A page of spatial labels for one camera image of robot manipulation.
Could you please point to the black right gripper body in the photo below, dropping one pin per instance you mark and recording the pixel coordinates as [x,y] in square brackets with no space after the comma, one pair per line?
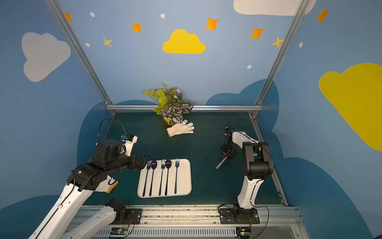
[227,152]

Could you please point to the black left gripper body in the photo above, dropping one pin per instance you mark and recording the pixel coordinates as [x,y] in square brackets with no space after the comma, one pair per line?
[140,161]

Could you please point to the purple fork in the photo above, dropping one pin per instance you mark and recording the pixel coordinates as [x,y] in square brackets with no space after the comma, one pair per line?
[148,166]

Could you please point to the purple spoon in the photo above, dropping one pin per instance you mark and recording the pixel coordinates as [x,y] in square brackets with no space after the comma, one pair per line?
[153,167]
[168,165]

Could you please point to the silver spoon pink handle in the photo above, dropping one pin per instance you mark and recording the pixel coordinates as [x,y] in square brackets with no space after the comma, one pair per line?
[221,163]

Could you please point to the teal iridescent fork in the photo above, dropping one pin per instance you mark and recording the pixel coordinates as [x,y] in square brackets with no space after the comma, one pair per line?
[163,165]

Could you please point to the blue fork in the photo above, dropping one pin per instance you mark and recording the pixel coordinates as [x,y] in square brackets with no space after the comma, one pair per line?
[176,178]

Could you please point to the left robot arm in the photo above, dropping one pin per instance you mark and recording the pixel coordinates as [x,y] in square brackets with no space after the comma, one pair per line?
[93,176]

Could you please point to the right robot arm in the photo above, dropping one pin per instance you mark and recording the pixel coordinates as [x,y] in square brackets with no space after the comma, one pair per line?
[256,164]

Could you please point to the white tray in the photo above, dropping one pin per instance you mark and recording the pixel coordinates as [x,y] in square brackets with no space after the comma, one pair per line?
[184,184]

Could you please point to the white work glove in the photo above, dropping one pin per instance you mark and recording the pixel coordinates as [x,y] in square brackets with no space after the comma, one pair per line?
[184,127]

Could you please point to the potted artificial plant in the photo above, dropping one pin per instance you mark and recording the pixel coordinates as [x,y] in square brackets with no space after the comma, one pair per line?
[171,105]

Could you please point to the left controller board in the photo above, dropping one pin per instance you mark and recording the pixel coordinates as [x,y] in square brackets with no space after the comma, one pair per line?
[121,232]

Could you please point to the controller board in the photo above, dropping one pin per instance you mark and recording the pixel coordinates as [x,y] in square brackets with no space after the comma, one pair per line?
[243,233]
[121,232]

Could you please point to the right controller board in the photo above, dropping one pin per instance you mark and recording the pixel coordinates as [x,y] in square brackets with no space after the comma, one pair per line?
[243,233]

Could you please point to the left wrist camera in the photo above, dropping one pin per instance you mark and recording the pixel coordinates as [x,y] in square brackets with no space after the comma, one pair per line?
[128,141]

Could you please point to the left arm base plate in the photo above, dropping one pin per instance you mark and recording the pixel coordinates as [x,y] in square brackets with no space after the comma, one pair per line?
[131,215]

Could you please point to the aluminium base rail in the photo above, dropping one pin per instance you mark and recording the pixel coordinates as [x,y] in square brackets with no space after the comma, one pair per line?
[207,215]

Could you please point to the horizontal aluminium frame rail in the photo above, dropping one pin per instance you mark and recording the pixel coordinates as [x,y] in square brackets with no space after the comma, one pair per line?
[195,108]

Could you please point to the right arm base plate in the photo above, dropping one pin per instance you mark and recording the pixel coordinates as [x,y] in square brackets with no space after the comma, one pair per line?
[238,216]

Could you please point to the right aluminium corner post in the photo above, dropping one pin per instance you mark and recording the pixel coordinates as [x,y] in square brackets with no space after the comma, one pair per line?
[302,10]

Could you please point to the aluminium corner post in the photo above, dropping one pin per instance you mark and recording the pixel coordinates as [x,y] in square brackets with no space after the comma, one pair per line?
[302,10]
[71,36]

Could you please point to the left aluminium corner post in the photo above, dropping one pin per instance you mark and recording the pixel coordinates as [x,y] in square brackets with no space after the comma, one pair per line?
[71,36]

